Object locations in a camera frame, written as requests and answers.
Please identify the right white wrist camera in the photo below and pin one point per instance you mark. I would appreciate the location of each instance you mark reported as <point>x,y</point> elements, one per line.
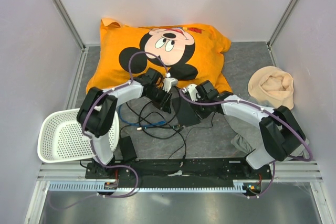
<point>191,92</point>

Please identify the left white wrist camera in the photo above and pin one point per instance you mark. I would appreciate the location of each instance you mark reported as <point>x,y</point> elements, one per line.
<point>169,82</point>

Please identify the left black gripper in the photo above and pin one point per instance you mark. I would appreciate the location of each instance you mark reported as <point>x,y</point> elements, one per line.
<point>164,104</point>

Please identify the orange Mickey Mouse pillow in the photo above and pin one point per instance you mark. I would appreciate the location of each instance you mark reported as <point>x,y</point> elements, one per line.
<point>191,53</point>

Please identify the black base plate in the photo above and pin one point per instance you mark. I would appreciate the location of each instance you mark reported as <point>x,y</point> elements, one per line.
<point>219,168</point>

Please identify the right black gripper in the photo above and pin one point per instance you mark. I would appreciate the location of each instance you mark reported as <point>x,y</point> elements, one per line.
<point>202,115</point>

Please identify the black power adapter brick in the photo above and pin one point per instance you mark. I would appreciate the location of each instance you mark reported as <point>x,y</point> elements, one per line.
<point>127,149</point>

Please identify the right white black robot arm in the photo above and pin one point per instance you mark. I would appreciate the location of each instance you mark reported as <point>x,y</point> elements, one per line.
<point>281,134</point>

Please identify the grey cloth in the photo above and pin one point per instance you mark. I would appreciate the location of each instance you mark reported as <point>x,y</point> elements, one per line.
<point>248,137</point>

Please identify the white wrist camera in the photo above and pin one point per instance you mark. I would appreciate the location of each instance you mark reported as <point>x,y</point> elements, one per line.
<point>169,82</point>
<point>191,92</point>

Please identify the black network switch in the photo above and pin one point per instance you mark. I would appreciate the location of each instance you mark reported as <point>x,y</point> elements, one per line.
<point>186,116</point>

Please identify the peach towel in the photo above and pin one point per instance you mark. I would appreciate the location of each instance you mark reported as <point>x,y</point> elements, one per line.
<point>271,84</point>

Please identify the slotted cable duct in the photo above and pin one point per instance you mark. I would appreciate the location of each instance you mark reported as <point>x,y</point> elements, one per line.
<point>105,187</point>

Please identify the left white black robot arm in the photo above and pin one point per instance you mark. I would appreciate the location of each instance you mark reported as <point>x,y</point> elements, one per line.
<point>96,114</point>

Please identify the white perforated plastic basket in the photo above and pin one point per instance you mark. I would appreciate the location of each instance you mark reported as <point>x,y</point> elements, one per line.
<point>61,140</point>

